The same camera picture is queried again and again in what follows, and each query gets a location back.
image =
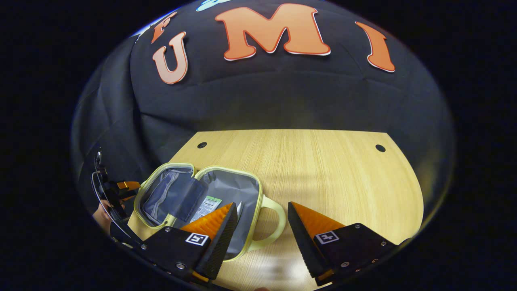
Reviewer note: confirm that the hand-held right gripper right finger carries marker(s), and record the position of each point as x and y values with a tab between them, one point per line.
305	242

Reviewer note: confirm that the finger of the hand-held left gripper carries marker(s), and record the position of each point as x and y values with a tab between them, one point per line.
111	189

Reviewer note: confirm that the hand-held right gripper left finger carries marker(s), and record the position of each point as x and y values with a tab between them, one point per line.
218	242

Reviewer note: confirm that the white tube with green crimp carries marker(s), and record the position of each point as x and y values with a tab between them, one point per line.
207	207

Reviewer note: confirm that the pale yellow suitcase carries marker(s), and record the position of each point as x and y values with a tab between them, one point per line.
230	186

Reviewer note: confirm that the black backdrop cloth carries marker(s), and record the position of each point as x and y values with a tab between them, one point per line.
282	97

